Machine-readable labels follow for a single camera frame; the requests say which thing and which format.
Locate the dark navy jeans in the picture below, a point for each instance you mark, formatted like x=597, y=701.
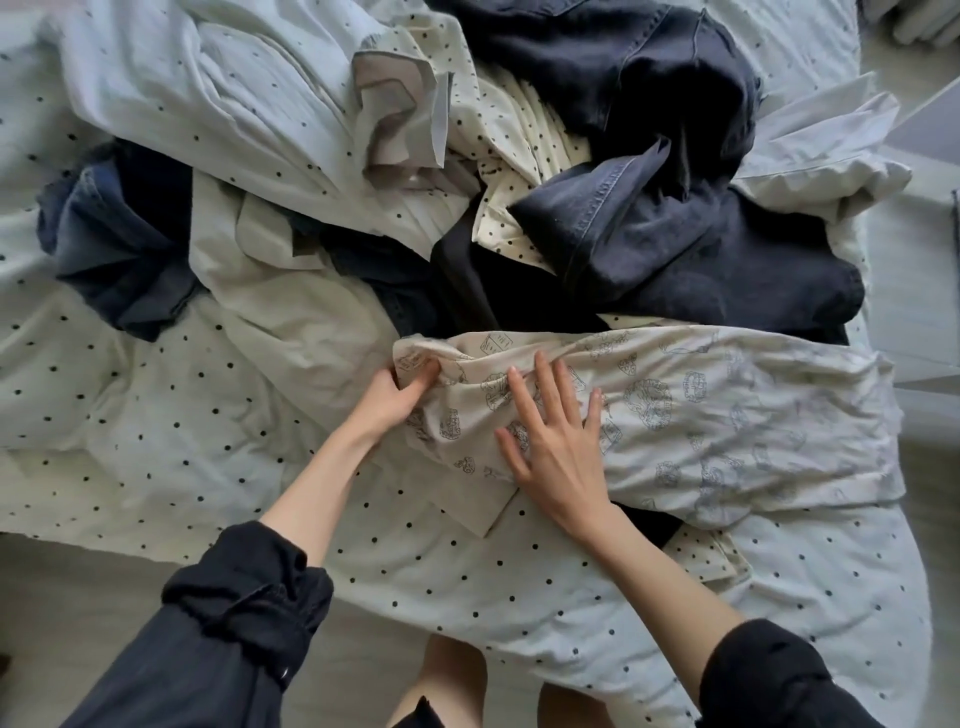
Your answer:
x=705, y=255

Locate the cream white jacket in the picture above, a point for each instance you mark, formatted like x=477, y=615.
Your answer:
x=285, y=315

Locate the white dotted bed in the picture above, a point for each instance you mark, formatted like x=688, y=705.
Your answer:
x=150, y=435

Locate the person's right hand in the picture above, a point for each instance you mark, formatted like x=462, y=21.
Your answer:
x=567, y=473

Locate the cream polka dot pants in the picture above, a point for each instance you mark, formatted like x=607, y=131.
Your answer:
x=510, y=135

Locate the person's right forearm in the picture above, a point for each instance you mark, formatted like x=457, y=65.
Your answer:
x=668, y=600

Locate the cream printed pyjama trousers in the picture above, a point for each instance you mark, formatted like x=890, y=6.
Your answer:
x=720, y=420

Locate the light grey wardrobe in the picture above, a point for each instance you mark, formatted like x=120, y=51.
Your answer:
x=923, y=270

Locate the person's bare leg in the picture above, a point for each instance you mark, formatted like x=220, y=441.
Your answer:
x=578, y=708
x=443, y=690

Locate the person's left hand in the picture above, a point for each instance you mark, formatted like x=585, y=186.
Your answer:
x=390, y=405

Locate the blue denim jeans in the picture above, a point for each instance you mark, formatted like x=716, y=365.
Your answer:
x=120, y=255

